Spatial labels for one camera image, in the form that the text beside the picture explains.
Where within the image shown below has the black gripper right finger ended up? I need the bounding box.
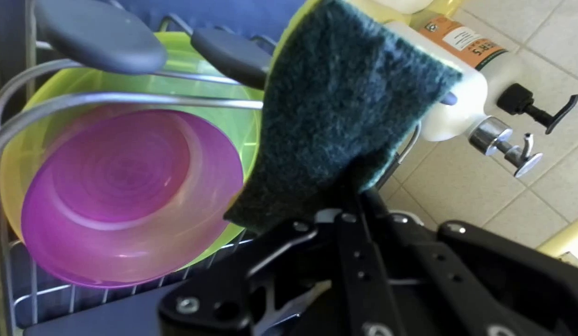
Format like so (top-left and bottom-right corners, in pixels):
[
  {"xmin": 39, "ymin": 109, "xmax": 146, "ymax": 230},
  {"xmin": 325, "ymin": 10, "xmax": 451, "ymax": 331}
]
[{"xmin": 362, "ymin": 186, "xmax": 578, "ymax": 336}]

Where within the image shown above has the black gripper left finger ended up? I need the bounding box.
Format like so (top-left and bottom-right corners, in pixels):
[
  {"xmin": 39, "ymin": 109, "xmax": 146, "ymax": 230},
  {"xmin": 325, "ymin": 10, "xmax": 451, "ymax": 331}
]
[{"xmin": 157, "ymin": 186, "xmax": 409, "ymax": 336}]

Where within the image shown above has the green and yellow sponge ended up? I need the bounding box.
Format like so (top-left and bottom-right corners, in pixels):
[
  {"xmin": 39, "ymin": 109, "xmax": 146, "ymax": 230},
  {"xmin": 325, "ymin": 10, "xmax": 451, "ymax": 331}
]
[{"xmin": 224, "ymin": 0, "xmax": 465, "ymax": 234}]

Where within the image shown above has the white pump soap bottle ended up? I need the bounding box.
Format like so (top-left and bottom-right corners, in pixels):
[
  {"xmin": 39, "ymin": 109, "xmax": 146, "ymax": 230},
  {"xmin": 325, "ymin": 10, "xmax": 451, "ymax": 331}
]
[{"xmin": 390, "ymin": 25, "xmax": 547, "ymax": 182}]

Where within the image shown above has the green plastic bowl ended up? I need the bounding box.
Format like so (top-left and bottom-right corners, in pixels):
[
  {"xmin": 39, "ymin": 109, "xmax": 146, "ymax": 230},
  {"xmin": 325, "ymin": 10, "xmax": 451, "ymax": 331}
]
[{"xmin": 0, "ymin": 31, "xmax": 291, "ymax": 277}]

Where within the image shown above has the orange label soap bottle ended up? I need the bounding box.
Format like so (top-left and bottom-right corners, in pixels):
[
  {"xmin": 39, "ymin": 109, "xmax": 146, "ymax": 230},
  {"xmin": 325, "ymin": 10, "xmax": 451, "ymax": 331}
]
[{"xmin": 388, "ymin": 0, "xmax": 578, "ymax": 137}]

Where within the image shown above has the purple plastic bowl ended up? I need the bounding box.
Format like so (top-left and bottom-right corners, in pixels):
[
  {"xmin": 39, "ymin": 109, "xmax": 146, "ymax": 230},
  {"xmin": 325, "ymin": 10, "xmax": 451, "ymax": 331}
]
[{"xmin": 19, "ymin": 111, "xmax": 246, "ymax": 290}]

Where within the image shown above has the wire dish rack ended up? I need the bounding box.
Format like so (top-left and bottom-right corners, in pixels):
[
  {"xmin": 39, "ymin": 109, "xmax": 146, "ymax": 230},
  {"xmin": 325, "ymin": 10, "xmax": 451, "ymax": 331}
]
[{"xmin": 0, "ymin": 0, "xmax": 427, "ymax": 336}]

